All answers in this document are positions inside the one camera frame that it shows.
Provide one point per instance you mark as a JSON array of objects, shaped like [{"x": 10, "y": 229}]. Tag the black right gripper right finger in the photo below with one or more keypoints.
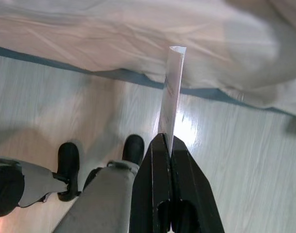
[{"x": 194, "y": 179}]

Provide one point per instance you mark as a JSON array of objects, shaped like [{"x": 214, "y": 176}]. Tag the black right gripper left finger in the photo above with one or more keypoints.
[{"x": 150, "y": 182}]

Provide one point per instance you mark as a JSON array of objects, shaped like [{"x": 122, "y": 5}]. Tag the white printed paper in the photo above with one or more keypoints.
[{"x": 172, "y": 92}]

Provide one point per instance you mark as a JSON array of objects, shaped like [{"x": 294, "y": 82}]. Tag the blue fabric bed frame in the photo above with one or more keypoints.
[{"x": 65, "y": 64}]

